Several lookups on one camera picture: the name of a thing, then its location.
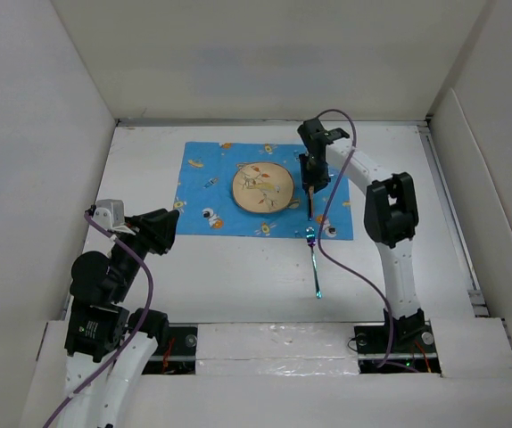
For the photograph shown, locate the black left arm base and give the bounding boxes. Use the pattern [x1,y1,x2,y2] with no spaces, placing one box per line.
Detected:
[142,324,198,375]

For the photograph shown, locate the aluminium rail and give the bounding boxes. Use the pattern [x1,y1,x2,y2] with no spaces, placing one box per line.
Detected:
[417,122,491,318]

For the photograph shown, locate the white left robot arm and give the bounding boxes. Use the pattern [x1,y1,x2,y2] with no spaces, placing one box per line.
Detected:
[57,200,179,427]

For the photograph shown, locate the iridescent knife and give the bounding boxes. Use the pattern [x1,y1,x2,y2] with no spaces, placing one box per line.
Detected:
[307,185,315,221]

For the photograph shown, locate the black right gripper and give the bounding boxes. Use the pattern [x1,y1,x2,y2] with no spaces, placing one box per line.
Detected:
[301,152,333,192]

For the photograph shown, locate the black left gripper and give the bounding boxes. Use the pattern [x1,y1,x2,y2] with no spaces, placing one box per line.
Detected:
[111,206,178,300]

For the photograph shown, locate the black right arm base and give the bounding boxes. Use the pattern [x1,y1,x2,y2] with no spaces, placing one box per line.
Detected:
[347,309,442,375]

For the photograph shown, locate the iridescent fork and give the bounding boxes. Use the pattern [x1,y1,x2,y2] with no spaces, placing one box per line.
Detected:
[306,226,322,300]

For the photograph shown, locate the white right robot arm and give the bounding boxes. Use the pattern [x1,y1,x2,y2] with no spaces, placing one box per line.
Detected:
[297,116,425,352]

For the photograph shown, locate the blue space-print cloth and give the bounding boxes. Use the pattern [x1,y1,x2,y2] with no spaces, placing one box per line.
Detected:
[174,142,354,241]

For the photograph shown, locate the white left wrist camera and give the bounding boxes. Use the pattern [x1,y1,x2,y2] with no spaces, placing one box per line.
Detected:
[89,199,127,232]

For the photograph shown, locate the beige bird-pattern plate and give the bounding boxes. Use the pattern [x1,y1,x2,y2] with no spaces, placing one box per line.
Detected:
[231,162,295,214]

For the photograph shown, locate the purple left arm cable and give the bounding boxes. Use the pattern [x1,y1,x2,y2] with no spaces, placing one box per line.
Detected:
[41,211,155,428]

